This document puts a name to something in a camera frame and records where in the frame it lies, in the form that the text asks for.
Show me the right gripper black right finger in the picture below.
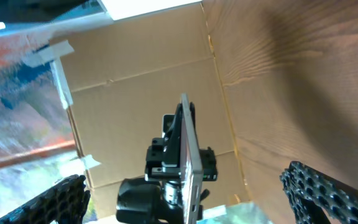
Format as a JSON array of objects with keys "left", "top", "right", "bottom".
[{"left": 280, "top": 161, "right": 358, "bottom": 224}]

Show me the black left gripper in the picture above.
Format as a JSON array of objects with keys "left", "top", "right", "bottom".
[{"left": 144, "top": 101, "right": 219, "bottom": 182}]

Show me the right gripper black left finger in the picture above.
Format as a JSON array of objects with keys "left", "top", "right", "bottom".
[{"left": 0, "top": 174, "right": 91, "bottom": 224}]

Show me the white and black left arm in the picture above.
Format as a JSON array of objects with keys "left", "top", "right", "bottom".
[{"left": 116, "top": 100, "right": 218, "bottom": 223}]

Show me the brown cardboard panel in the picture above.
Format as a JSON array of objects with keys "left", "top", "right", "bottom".
[{"left": 62, "top": 3, "right": 249, "bottom": 218}]

